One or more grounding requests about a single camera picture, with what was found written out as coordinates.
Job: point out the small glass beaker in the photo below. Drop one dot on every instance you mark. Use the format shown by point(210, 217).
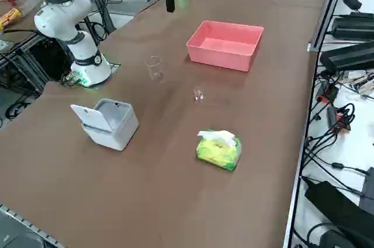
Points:
point(199, 96)

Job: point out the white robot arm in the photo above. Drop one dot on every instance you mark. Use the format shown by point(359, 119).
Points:
point(58, 22)

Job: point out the pink plastic container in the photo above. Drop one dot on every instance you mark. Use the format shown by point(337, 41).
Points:
point(219, 58)

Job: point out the large glass beaker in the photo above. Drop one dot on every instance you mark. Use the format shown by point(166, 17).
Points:
point(154, 75)

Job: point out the white lidded trash bin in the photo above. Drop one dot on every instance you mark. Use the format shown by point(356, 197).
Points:
point(117, 131)

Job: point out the white tissue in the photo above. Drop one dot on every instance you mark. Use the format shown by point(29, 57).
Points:
point(219, 137)

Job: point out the green tissue pack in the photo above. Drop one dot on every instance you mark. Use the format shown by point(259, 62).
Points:
point(216, 154)

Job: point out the yellow snack packet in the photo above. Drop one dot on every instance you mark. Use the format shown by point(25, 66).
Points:
point(10, 17)

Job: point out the small black power adapter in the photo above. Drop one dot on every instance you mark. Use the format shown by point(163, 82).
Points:
point(352, 3)

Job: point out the large black power supply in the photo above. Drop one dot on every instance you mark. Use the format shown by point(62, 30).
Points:
point(347, 56)
point(353, 27)

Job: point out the black red power device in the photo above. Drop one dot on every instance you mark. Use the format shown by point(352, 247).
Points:
point(328, 91)

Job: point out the black orange plug adapter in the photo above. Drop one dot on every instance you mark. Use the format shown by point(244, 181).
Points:
point(333, 116)

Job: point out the aluminium frame post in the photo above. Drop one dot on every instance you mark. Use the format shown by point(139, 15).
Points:
point(327, 11)

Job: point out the ribbed aluminium rail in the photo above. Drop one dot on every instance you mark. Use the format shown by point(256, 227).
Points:
point(29, 224)

